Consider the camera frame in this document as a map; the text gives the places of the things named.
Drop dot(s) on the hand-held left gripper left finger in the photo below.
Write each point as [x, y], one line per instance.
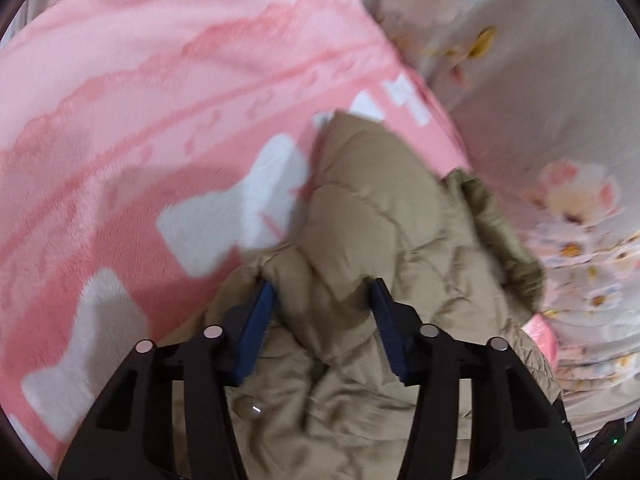
[255, 325]

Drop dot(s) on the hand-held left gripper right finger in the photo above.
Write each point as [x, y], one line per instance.
[389, 332]

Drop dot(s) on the tan quilted puffer jacket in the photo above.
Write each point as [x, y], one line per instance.
[380, 220]

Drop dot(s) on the pink and white fleece blanket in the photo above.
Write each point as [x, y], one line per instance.
[150, 135]

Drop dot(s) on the dark clutter with green light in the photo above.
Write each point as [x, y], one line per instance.
[602, 447]

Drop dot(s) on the grey floral bed sheet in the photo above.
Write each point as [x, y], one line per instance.
[525, 85]

